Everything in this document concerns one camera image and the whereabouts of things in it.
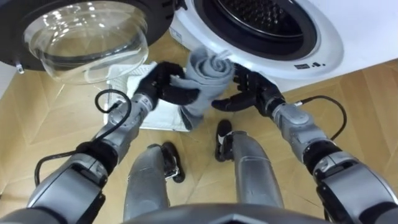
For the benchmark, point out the robot body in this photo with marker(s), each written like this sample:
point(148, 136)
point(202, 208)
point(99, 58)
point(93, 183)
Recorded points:
point(227, 214)

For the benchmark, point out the white laundry basket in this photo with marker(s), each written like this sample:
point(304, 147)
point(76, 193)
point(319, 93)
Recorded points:
point(155, 102)

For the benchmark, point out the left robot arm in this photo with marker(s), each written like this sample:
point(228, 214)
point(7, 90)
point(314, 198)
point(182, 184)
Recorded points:
point(93, 161)

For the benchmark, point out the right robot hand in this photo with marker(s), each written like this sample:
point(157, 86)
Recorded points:
point(253, 90)

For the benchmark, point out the grey towel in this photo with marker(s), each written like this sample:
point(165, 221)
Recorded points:
point(206, 84)

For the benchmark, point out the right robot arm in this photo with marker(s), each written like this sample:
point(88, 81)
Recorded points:
point(326, 161)

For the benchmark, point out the round glass washer door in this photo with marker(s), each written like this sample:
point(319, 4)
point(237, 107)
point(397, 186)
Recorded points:
point(84, 34)

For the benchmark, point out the robot legs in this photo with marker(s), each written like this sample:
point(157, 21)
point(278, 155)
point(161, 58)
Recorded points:
point(199, 174)

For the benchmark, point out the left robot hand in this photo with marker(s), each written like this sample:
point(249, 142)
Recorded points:
point(161, 85)

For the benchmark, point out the white washing machine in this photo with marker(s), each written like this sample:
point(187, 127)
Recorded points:
point(311, 40)

